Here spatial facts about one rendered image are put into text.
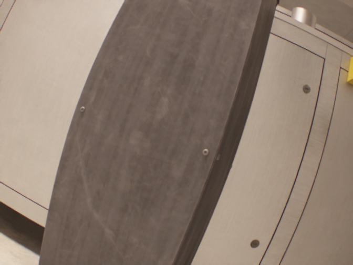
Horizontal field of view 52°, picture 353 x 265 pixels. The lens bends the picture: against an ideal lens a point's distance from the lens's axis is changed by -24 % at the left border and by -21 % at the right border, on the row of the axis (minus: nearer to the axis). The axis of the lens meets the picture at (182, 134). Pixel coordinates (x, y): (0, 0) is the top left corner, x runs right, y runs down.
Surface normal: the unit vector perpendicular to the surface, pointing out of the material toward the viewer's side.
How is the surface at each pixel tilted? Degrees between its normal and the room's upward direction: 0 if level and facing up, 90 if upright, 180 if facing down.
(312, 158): 90
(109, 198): 90
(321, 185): 90
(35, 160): 90
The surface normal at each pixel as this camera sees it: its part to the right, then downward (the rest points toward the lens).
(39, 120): -0.02, -0.07
